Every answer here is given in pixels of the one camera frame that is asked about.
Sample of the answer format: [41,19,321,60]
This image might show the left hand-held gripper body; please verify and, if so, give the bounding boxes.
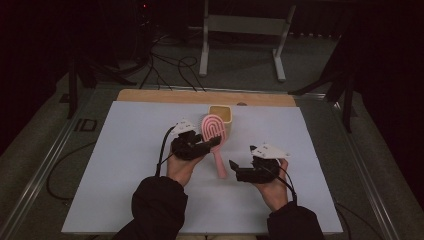
[169,118,215,161]

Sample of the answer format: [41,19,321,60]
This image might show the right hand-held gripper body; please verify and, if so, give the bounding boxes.
[236,142,291,185]

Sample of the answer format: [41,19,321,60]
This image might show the pink hairbrush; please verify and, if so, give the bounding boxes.
[200,113,229,180]

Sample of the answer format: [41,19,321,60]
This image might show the cream square cup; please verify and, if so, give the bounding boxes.
[208,104,233,135]

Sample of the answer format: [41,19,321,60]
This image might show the person's left hand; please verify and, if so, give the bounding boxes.
[165,153,206,188]

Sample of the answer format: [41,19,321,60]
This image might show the person's right hand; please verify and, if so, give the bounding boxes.
[254,158,290,213]

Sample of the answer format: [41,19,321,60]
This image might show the wooden table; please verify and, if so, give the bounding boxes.
[116,88,297,108]

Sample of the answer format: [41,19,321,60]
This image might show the white table mat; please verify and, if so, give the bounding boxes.
[61,100,344,235]

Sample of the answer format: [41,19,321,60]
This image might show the black tripod stand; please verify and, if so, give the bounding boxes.
[288,33,356,134]
[66,56,138,120]

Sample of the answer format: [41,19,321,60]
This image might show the grey metal stand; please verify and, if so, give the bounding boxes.
[198,0,297,83]

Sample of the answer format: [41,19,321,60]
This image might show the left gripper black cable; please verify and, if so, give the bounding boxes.
[154,125,178,178]

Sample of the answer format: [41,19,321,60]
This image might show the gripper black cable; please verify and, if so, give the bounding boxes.
[154,125,178,178]
[263,163,299,206]

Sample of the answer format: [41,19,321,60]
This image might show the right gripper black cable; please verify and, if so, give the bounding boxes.
[263,163,299,206]

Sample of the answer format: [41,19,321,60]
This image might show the black floor cables bundle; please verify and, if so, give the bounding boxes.
[139,33,208,93]

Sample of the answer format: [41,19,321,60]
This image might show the black floor cable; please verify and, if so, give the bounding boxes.
[45,141,98,202]
[334,201,388,240]

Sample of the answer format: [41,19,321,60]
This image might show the metal floor rail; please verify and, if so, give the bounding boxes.
[0,89,98,240]
[293,93,424,240]

